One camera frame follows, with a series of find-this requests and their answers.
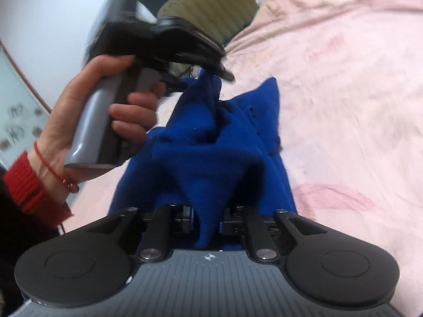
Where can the person's left forearm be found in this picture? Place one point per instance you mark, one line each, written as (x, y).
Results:
(29, 185)

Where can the person's left hand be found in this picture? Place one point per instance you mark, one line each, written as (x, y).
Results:
(66, 119)

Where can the brown wooden door frame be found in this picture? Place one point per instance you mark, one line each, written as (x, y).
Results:
(24, 74)

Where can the blue knit sweater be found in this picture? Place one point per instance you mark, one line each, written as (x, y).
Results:
(205, 158)

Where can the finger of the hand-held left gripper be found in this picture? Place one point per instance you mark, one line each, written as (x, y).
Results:
(188, 39)
(201, 64)

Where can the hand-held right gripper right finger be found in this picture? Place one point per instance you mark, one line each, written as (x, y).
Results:
(254, 231)

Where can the pink quilted blanket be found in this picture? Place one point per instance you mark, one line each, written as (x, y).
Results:
(347, 89)

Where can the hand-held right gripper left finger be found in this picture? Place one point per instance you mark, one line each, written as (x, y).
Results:
(158, 228)

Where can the frosted glass sliding door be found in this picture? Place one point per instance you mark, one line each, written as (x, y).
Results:
(19, 115)

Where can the green padded headboard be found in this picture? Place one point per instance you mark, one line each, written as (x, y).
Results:
(211, 3)

